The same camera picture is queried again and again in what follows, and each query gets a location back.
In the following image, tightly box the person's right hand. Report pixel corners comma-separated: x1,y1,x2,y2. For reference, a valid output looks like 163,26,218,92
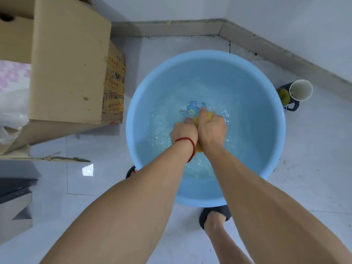
197,108,228,149

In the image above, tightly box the person's left hand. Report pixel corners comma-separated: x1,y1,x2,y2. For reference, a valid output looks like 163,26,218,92
169,118,199,148

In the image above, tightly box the yellow printed cloth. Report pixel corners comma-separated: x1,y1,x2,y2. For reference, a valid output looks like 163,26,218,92
179,101,214,153

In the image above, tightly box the person's left forearm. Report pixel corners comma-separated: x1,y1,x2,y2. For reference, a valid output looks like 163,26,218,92
40,139,195,264

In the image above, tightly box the person's right forearm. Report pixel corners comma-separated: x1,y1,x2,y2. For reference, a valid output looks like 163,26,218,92
202,144,352,264

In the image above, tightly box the blue plastic basin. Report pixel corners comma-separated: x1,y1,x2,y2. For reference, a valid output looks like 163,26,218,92
126,50,286,208

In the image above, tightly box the dark mug with white inside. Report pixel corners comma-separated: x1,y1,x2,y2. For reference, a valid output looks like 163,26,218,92
276,79,314,112

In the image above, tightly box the person's right leg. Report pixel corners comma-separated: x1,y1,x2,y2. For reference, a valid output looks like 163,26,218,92
204,212,252,264

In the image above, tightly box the large cardboard box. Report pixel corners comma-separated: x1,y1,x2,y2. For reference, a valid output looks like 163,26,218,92
0,0,112,155

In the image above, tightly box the flattened cardboard piece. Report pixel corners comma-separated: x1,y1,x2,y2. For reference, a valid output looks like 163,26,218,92
0,146,91,163

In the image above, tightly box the white plastic bag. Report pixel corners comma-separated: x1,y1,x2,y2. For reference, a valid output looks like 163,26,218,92
0,113,30,145

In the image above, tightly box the pink floral fabric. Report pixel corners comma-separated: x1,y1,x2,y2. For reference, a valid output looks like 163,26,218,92
0,60,31,94

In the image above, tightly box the grey box with dark lid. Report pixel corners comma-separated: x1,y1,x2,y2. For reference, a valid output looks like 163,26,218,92
0,178,38,245

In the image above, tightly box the red string bracelet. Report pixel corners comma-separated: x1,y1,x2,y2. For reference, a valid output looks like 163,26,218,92
175,137,196,163

